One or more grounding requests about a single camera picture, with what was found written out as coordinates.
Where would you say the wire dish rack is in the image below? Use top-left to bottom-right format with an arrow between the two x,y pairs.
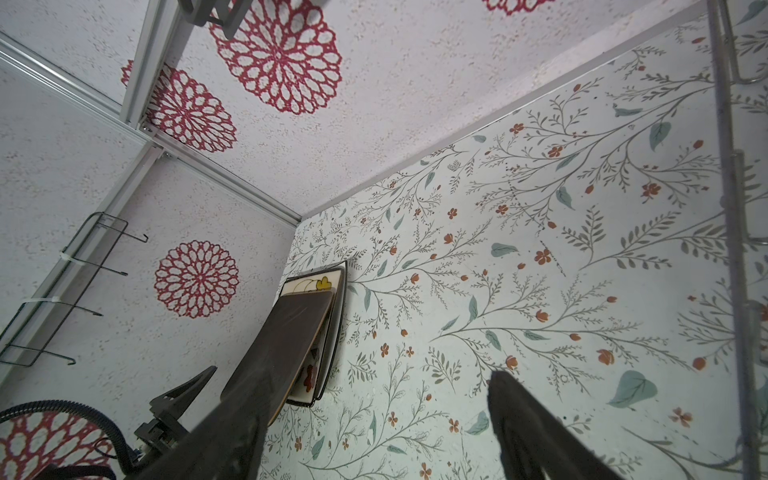
706,1 -> 767,479

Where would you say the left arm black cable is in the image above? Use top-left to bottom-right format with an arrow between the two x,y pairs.
0,400 -> 142,480

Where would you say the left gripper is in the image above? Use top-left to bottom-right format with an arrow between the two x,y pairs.
134,366 -> 217,462

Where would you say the black square floral plate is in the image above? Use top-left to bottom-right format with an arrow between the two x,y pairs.
280,262 -> 340,407

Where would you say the white square plate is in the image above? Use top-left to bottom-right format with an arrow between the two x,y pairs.
313,260 -> 348,401

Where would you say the black wire wall basket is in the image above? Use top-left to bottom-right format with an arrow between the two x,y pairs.
1,211 -> 149,368

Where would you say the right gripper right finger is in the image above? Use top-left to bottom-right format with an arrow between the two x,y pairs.
487,371 -> 619,480

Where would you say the black square plate yellow rim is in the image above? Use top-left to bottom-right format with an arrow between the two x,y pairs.
220,291 -> 331,422

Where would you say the grey wall shelf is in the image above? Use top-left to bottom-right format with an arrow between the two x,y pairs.
178,0 -> 253,40

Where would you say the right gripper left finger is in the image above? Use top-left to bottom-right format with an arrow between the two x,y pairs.
128,393 -> 268,479

